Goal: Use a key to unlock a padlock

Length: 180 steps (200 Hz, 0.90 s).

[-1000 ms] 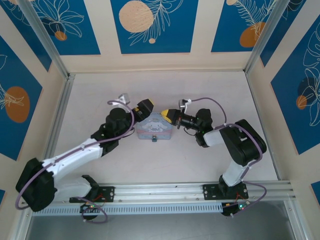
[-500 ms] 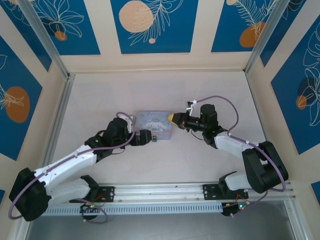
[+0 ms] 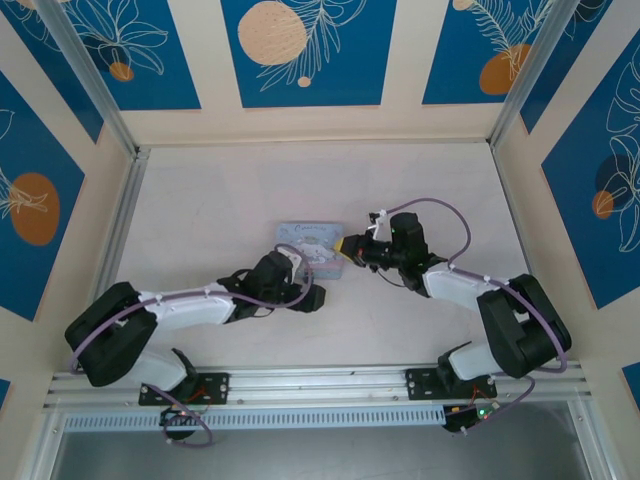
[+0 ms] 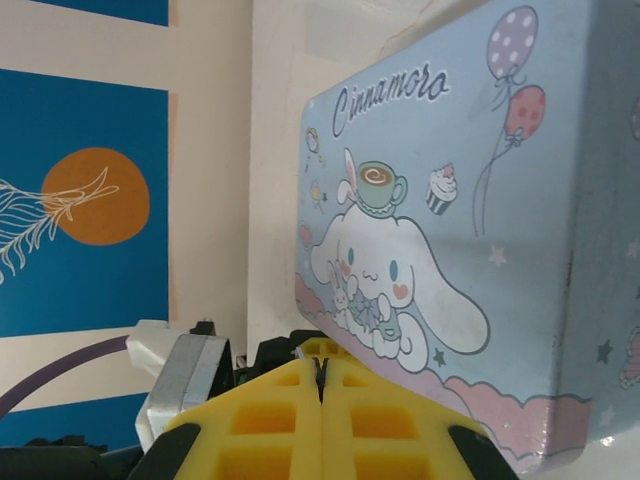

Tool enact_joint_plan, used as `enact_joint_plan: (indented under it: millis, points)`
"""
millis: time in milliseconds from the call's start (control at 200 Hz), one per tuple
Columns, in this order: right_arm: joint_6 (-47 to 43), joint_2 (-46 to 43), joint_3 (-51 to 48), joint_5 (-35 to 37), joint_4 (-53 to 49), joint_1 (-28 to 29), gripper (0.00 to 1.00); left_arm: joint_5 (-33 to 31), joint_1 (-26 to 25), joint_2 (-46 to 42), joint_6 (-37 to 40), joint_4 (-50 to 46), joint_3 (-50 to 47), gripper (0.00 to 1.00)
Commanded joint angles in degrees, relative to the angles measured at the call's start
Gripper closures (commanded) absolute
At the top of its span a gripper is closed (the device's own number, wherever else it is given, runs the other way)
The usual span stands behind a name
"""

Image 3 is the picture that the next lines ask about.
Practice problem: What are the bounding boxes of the aluminium cross rail frame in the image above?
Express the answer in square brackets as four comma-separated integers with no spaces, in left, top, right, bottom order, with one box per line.
[41,360,595,410]

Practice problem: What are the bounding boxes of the aluminium side rail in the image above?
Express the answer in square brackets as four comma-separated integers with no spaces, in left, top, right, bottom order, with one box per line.
[73,146,152,372]

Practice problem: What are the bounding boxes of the purple cable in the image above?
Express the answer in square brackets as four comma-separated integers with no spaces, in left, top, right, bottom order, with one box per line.
[68,242,315,447]
[375,197,569,435]

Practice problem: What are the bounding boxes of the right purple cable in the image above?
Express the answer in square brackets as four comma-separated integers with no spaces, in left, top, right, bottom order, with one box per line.
[375,197,569,435]

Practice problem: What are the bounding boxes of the blue poster cream circle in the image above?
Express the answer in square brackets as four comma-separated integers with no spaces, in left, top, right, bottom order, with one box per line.
[220,0,398,109]

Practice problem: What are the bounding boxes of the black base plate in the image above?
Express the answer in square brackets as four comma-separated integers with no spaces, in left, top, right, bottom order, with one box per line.
[404,367,499,402]
[138,371,232,407]

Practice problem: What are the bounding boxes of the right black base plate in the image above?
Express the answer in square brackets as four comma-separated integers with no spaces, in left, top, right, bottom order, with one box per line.
[404,367,499,402]

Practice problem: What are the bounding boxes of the controller circuit board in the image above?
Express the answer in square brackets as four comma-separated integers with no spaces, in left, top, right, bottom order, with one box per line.
[159,405,207,429]
[443,404,502,435]

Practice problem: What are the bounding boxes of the left controller circuit board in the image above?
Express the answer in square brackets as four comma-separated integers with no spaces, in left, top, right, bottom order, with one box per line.
[159,405,207,429]

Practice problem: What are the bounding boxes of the aluminium corner post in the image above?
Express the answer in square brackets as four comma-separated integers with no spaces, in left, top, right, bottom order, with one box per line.
[488,0,577,147]
[36,0,140,157]

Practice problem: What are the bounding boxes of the blue poster orange circle fern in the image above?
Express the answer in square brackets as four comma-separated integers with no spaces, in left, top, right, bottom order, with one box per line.
[421,0,557,107]

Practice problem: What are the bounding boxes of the right controller circuit board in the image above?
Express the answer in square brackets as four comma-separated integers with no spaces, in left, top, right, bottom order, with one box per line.
[443,404,502,435]

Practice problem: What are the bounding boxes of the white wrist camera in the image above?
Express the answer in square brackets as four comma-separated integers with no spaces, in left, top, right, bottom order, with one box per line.
[273,243,305,279]
[366,209,390,240]

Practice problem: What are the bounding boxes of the grey slotted cable duct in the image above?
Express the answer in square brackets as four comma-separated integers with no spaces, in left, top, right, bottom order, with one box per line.
[63,404,447,433]

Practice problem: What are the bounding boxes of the blue poster large orange circle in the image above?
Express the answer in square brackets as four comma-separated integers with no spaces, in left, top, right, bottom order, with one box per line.
[0,70,87,323]

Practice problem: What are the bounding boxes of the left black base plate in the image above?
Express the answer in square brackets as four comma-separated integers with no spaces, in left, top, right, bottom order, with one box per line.
[138,371,232,407]

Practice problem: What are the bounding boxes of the light blue cartoon pouch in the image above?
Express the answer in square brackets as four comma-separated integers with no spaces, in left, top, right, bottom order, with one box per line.
[275,220,346,282]

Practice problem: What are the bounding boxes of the blue poster dark circle flower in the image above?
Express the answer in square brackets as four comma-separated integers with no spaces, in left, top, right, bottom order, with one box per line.
[540,45,640,311]

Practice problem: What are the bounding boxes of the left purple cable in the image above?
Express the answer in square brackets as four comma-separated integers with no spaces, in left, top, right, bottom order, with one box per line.
[68,242,315,447]

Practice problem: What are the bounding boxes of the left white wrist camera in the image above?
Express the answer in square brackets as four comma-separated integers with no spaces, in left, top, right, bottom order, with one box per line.
[273,243,305,279]

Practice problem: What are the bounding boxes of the blue poster white flower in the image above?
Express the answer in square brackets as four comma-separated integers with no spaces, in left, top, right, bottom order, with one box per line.
[49,0,203,112]

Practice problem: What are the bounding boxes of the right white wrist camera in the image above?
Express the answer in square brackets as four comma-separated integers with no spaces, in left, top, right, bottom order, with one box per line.
[366,209,390,240]

